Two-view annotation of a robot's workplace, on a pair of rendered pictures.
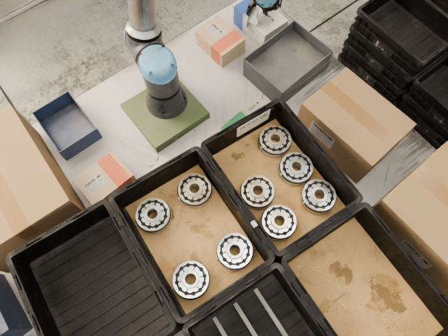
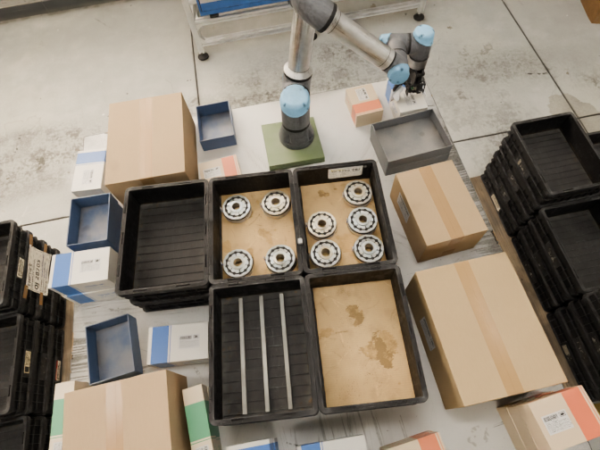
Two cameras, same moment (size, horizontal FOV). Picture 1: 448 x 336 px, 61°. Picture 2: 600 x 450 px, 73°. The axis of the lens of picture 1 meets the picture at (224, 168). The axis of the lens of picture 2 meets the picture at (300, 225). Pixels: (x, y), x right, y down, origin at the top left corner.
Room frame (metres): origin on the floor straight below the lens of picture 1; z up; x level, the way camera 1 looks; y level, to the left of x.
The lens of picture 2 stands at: (-0.20, -0.38, 2.14)
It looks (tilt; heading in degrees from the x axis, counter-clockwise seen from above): 64 degrees down; 33
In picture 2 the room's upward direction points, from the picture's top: 7 degrees counter-clockwise
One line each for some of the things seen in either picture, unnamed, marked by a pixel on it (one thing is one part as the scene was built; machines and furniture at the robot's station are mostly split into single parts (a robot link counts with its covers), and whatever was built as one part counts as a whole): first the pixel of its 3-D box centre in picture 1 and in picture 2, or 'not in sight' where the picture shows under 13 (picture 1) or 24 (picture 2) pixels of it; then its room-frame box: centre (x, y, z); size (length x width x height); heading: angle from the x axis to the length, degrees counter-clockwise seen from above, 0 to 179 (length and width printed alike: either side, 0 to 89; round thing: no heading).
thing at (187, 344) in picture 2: not in sight; (182, 345); (-0.19, 0.16, 0.75); 0.20 x 0.12 x 0.09; 122
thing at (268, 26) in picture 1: (259, 21); (404, 99); (1.13, -0.15, 0.75); 0.20 x 0.12 x 0.09; 37
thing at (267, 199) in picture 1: (257, 191); (321, 224); (0.37, -0.10, 0.86); 0.10 x 0.10 x 0.01
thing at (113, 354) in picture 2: not in sight; (113, 349); (-0.31, 0.37, 0.74); 0.20 x 0.15 x 0.07; 44
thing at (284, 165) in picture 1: (296, 167); (362, 220); (0.44, -0.22, 0.86); 0.10 x 0.10 x 0.01
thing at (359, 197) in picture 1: (279, 172); (342, 214); (0.41, -0.16, 0.92); 0.40 x 0.30 x 0.02; 32
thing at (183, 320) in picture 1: (189, 228); (254, 224); (0.25, 0.10, 0.92); 0.40 x 0.30 x 0.02; 32
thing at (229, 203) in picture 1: (191, 232); (255, 230); (0.25, 0.10, 0.87); 0.40 x 0.30 x 0.11; 32
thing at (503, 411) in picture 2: not in sight; (535, 420); (0.10, -0.94, 0.74); 0.16 x 0.12 x 0.07; 133
